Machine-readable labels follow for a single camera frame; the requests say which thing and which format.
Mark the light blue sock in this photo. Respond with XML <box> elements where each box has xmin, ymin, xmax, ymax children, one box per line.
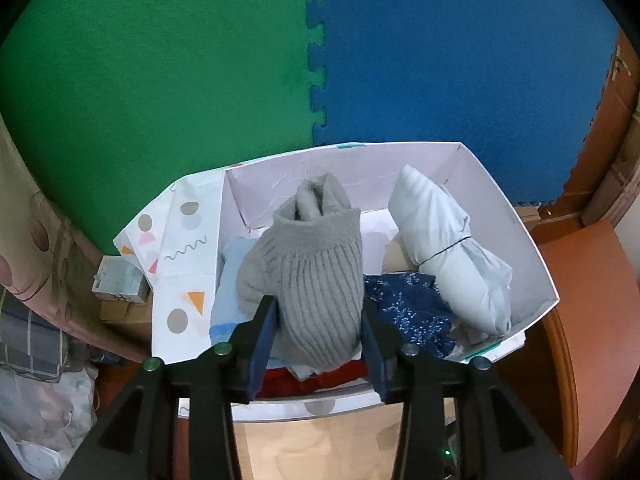
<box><xmin>210</xmin><ymin>236</ymin><xmax>266</xmax><ymax>348</ymax></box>

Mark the beige garment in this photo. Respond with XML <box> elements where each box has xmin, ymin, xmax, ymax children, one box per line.
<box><xmin>381</xmin><ymin>240</ymin><xmax>418</xmax><ymax>277</ymax></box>

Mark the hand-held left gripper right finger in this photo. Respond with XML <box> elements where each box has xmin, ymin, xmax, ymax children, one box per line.
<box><xmin>361</xmin><ymin>297</ymin><xmax>571</xmax><ymax>480</ymax></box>

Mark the red garment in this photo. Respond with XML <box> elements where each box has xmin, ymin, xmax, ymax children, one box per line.
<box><xmin>260</xmin><ymin>357</ymin><xmax>373</xmax><ymax>400</ymax></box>

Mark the pale blue garment bundle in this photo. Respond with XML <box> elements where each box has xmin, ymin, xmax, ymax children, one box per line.
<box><xmin>387</xmin><ymin>164</ymin><xmax>514</xmax><ymax>337</ymax></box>

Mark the grey plaid blanket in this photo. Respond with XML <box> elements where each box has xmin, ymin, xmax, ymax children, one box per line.
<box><xmin>0</xmin><ymin>287</ymin><xmax>73</xmax><ymax>381</ymax></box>

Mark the small white book box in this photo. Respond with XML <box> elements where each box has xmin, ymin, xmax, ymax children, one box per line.
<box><xmin>91</xmin><ymin>255</ymin><xmax>153</xmax><ymax>305</ymax></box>

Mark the white cardboard box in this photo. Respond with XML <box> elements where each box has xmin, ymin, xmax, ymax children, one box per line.
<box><xmin>216</xmin><ymin>141</ymin><xmax>560</xmax><ymax>401</ymax></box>

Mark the green foam mat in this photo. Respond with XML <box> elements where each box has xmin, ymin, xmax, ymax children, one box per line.
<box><xmin>0</xmin><ymin>0</ymin><xmax>326</xmax><ymax>256</ymax></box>

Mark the pink floral fabric roll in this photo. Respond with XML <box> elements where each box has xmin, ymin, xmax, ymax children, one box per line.
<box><xmin>0</xmin><ymin>110</ymin><xmax>151</xmax><ymax>363</ymax></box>

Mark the grey ribbed sock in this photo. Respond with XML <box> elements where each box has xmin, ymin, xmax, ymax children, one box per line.
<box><xmin>236</xmin><ymin>172</ymin><xmax>365</xmax><ymax>372</ymax></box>

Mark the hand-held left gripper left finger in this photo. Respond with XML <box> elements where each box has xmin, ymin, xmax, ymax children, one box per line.
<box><xmin>62</xmin><ymin>294</ymin><xmax>278</xmax><ymax>480</ymax></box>

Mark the orange wooden furniture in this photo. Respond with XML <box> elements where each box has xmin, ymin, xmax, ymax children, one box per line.
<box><xmin>530</xmin><ymin>217</ymin><xmax>640</xmax><ymax>466</ymax></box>

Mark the white patterned cabinet cover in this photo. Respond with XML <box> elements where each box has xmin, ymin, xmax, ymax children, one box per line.
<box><xmin>114</xmin><ymin>165</ymin><xmax>391</xmax><ymax>423</ymax></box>

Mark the brown wooden frame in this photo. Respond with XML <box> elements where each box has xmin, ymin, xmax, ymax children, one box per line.
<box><xmin>562</xmin><ymin>27</ymin><xmax>640</xmax><ymax>226</ymax></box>

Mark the white printed cloth pile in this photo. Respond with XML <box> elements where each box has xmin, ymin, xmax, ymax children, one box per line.
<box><xmin>0</xmin><ymin>360</ymin><xmax>101</xmax><ymax>466</ymax></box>

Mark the dark blue patterned sock bundle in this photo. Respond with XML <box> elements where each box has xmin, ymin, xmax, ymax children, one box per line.
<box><xmin>362</xmin><ymin>270</ymin><xmax>457</xmax><ymax>360</ymax></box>

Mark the blue foam mat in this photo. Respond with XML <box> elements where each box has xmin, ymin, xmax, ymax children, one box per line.
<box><xmin>305</xmin><ymin>0</ymin><xmax>621</xmax><ymax>206</ymax></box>

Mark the brown cardboard box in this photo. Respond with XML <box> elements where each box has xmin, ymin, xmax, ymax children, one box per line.
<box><xmin>97</xmin><ymin>297</ymin><xmax>155</xmax><ymax>326</ymax></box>

